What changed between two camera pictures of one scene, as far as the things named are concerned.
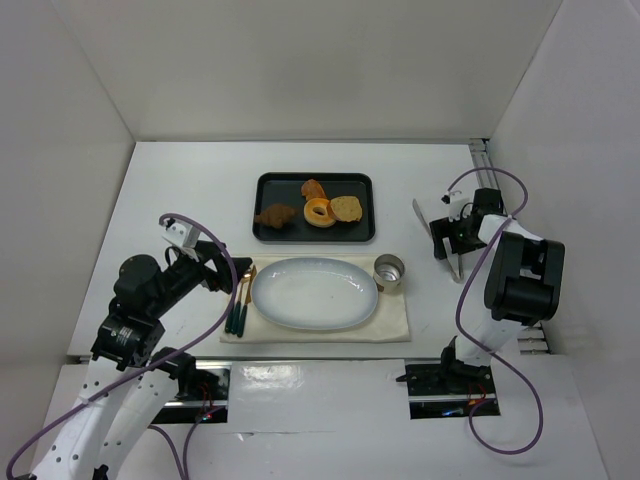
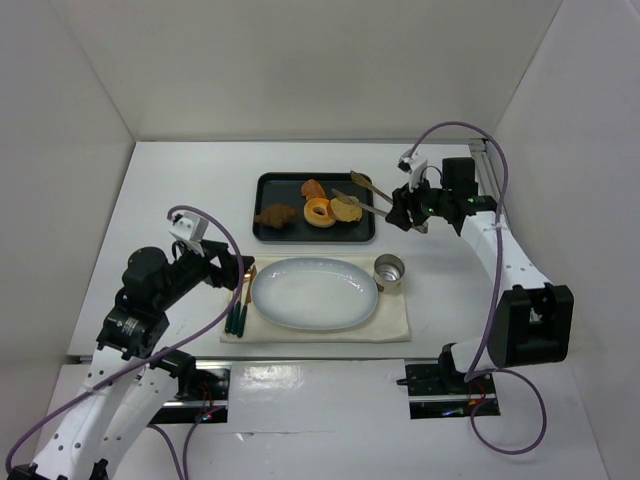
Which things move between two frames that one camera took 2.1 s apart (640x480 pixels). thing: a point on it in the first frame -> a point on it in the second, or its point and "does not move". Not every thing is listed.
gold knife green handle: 242,319 does not move
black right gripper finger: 440,229 -> 399,215
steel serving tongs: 447,249 -> 418,226
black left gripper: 216,267 does not move
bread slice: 346,208 does not move
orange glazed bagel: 316,212 does not move
